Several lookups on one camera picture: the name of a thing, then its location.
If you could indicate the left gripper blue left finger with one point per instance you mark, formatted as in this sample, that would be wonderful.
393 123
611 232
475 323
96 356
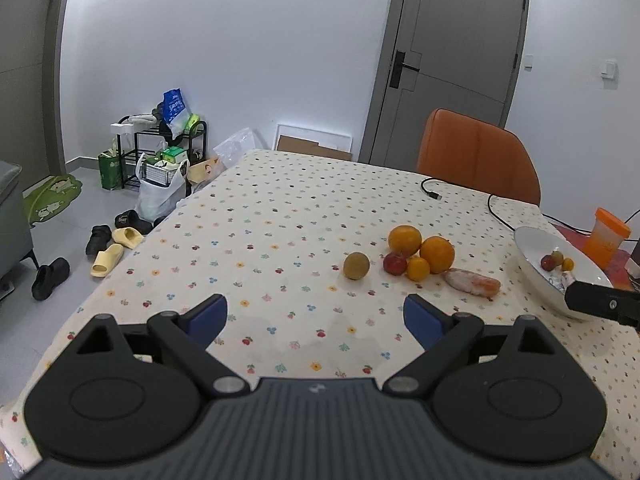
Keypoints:
183 340

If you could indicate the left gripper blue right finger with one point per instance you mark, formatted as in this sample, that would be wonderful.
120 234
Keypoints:
446 340

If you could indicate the peeled pomelo segment back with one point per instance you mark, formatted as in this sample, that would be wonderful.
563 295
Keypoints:
472 283

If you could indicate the small kumquat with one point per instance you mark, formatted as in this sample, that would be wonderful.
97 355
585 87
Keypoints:
418 269
568 264

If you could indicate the large orange front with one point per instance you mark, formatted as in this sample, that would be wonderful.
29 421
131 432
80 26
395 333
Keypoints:
439 253

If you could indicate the large orange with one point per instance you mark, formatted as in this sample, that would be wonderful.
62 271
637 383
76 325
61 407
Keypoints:
405 240
439 253

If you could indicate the red small apple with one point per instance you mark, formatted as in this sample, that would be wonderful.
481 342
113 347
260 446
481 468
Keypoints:
395 264
547 263

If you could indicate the large orange back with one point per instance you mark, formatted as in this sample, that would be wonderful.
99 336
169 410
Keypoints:
405 240

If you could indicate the red orange cartoon mat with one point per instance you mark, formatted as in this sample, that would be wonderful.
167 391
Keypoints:
613 264

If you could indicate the orange lidded plastic cup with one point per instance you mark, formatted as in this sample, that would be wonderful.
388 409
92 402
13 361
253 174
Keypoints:
608 230

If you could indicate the white plate blue rim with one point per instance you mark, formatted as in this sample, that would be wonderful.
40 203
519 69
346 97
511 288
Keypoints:
532 245

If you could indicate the yellow slipper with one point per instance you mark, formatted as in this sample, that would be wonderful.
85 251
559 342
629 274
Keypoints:
128 237
106 260

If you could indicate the black slipper far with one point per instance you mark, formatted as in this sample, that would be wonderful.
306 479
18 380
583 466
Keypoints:
130 219

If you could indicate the black slipper middle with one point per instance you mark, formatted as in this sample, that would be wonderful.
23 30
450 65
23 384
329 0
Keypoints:
99 240

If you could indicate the black slipper near sofa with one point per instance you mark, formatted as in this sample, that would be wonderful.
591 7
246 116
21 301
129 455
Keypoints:
49 277

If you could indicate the floral white tablecloth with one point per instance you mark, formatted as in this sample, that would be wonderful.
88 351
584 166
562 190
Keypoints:
543 396

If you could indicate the white plastic bag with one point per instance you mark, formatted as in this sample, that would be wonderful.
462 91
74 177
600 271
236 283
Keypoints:
155 200

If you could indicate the orange leather chair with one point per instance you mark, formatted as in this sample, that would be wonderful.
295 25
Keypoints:
465 151

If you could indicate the clear plastic bag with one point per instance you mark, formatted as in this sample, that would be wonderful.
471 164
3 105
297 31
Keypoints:
231 150

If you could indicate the green box on floor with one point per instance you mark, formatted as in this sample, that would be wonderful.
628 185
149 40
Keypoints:
109 168

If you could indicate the green floor mat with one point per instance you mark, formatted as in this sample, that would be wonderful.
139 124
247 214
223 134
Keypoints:
50 198

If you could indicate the grey sofa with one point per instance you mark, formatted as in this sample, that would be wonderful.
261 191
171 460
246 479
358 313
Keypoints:
15 237

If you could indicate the black metal shelf rack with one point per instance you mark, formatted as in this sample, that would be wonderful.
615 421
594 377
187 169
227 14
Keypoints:
143 137

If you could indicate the blue plastic bag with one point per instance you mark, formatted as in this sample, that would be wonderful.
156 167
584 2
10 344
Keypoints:
176 113

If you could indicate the grey door with lock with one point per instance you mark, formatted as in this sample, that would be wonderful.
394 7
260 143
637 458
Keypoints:
462 55

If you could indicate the white wall switch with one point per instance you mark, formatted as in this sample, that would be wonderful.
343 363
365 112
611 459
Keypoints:
608 70

